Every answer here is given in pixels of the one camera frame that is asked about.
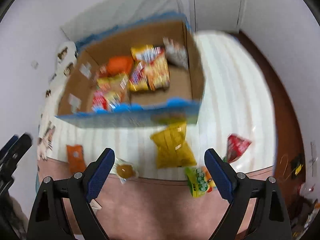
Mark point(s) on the fruit candy green packet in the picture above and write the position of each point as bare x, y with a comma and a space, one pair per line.
199, 181

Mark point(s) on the white door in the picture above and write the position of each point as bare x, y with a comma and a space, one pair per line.
223, 15

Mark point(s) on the yellow pastry snack bag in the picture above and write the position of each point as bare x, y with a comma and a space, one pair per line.
116, 84

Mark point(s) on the bear print pillow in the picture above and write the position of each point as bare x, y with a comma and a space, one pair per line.
66, 59

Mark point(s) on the yellow cheese noodle packet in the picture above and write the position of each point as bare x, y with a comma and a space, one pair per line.
151, 71

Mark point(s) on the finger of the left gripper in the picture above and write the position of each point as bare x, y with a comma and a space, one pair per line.
7, 146

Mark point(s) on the pink striped cat blanket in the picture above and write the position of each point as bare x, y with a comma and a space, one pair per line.
157, 204

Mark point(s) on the grey white pillow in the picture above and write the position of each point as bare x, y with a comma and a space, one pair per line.
108, 14

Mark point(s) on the red sachet packet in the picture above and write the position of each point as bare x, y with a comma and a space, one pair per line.
100, 102

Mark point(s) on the clear jelly cup packet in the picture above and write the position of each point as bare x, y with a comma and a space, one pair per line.
124, 170

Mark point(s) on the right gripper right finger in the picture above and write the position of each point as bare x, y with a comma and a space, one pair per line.
222, 174

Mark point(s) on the puffy orange snack packet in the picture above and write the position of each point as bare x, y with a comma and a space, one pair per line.
119, 64

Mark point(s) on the red triangular snack packet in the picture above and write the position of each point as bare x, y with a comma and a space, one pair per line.
236, 147

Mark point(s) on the white printed snack packet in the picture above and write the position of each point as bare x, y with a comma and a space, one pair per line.
176, 53

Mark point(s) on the cardboard milk box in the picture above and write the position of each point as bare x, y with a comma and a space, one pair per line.
180, 102

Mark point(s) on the white wafer packet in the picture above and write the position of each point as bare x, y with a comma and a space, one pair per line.
95, 205

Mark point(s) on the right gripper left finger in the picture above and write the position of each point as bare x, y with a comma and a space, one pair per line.
97, 172

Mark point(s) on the yellow black floor device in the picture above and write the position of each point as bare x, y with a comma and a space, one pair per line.
296, 165

